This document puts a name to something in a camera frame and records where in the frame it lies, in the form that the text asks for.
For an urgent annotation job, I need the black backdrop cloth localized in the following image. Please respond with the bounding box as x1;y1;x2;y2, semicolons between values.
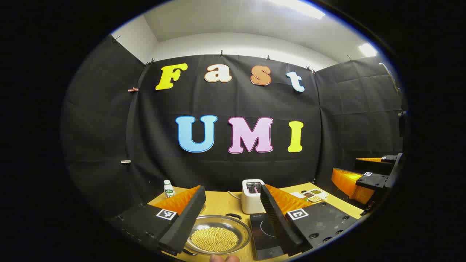
61;35;408;219

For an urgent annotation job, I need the white drink bottle green label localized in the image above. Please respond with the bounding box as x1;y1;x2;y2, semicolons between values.
163;180;176;199

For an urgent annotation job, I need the divided dish of grains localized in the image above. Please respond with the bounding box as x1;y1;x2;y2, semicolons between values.
301;188;329;203

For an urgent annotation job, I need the black induction cooktop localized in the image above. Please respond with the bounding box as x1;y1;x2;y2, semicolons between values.
250;214;284;261

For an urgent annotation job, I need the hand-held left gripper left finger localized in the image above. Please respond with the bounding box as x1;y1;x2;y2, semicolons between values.
109;185;206;256

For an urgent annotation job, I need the white toaster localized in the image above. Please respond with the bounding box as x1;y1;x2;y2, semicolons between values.
241;179;266;214

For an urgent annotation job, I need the pile of yellow soybeans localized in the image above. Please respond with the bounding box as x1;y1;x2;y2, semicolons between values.
190;227;240;253

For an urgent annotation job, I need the small ceiling light panel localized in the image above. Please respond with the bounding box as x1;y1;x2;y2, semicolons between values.
358;43;378;57

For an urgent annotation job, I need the steel pot with black handles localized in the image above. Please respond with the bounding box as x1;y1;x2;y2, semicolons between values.
184;213;252;256

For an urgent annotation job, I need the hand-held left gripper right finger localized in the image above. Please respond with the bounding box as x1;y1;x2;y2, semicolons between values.
260;184;359;257

